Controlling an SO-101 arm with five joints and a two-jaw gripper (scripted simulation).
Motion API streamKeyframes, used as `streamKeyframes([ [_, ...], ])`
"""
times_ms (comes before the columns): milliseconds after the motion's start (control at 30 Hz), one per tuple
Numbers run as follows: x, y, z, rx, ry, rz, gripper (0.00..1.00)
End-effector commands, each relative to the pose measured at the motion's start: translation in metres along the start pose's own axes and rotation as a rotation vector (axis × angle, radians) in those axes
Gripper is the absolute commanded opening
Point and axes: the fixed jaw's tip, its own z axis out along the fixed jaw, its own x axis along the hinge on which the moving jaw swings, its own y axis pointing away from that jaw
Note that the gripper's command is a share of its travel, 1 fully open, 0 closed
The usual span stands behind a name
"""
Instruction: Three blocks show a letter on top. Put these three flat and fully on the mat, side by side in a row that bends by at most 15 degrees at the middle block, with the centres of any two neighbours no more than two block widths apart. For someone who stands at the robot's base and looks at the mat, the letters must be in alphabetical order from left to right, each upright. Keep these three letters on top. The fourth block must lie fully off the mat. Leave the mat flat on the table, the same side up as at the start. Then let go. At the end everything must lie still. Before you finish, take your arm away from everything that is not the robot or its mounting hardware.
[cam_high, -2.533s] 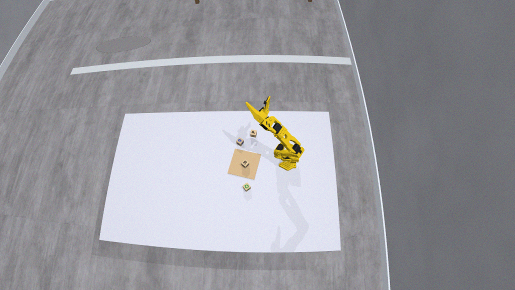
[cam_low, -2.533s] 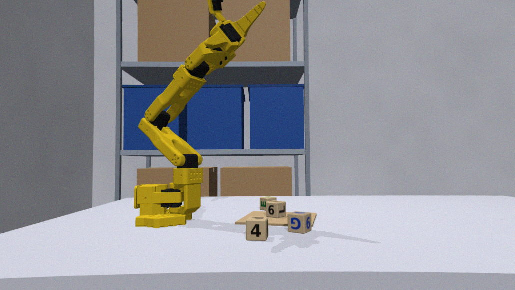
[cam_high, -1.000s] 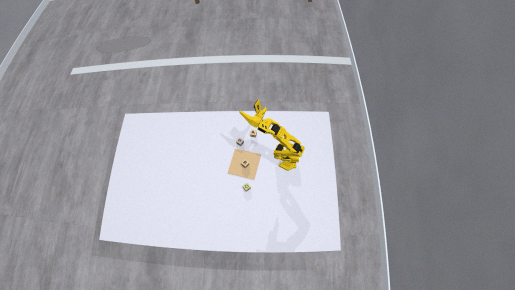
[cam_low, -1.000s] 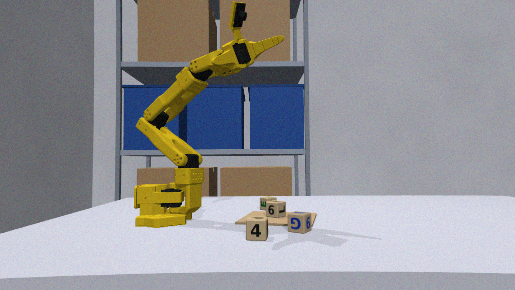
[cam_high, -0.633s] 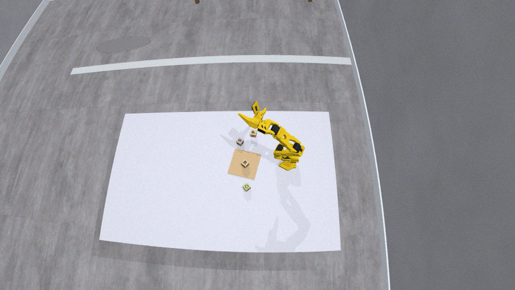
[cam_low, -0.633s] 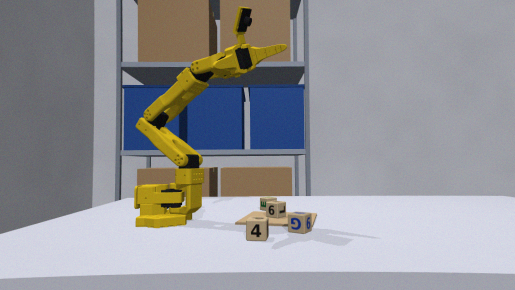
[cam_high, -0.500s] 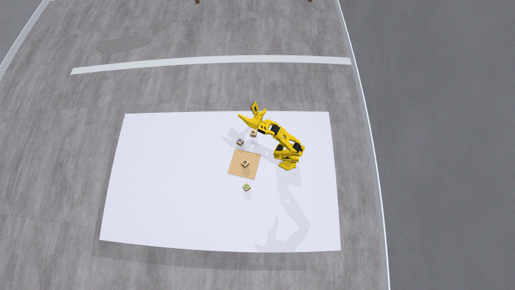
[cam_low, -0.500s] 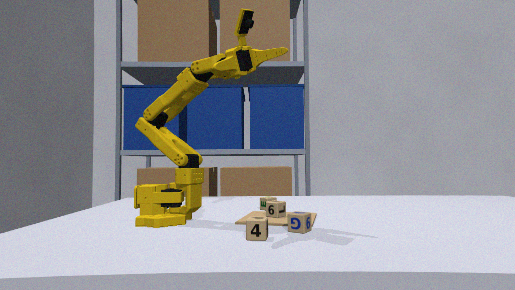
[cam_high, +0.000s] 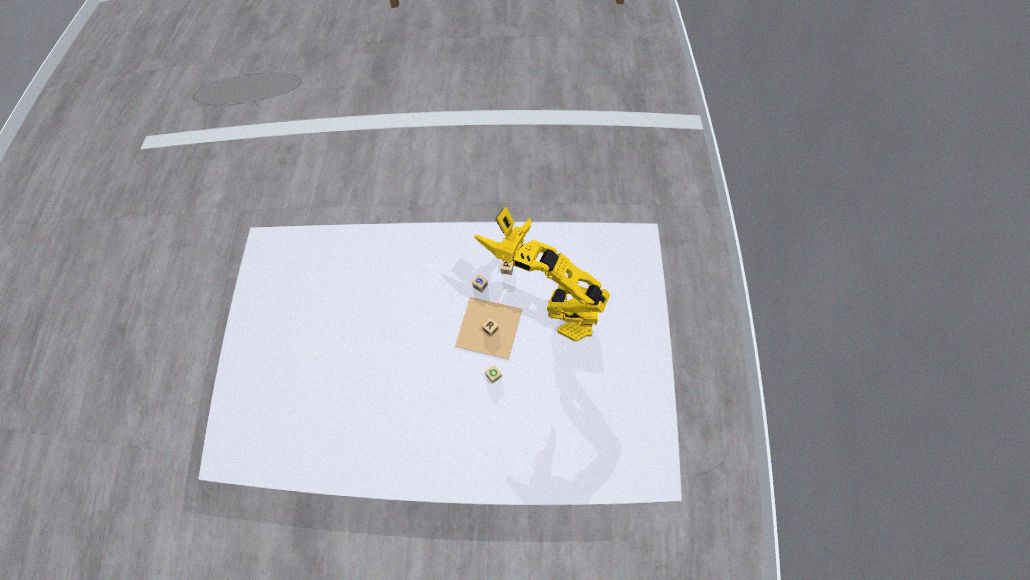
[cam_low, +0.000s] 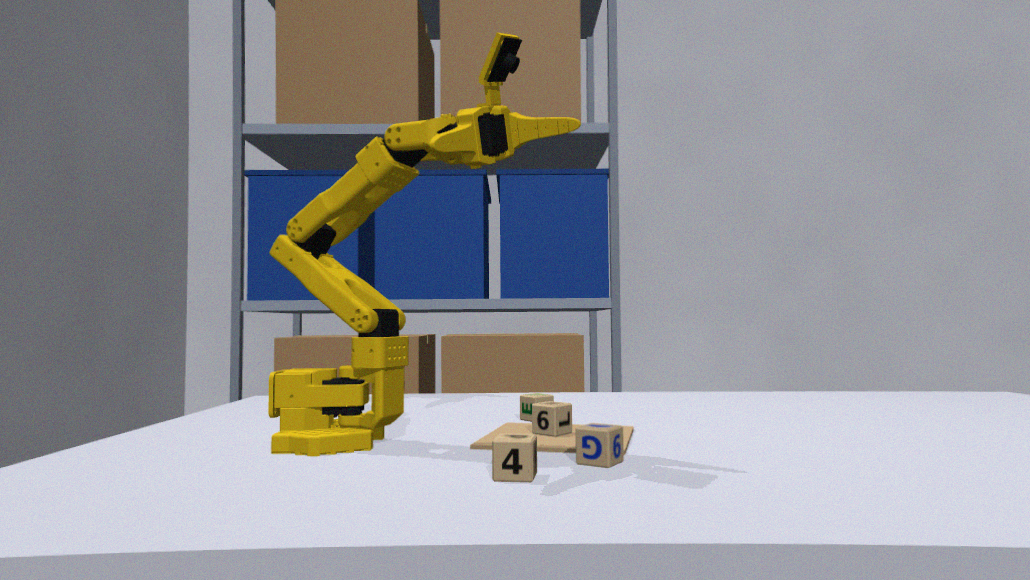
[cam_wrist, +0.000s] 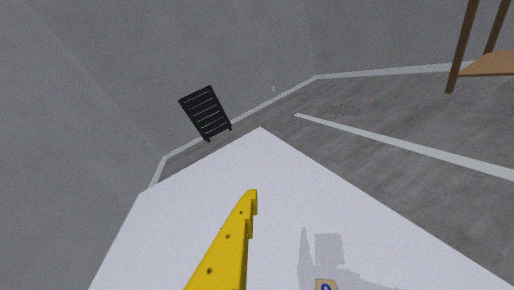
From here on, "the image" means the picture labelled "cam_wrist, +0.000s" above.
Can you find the wooden letter block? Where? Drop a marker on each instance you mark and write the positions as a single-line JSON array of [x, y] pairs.
[[325, 284]]

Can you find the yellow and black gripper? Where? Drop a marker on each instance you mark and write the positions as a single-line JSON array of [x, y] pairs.
[[224, 266]]

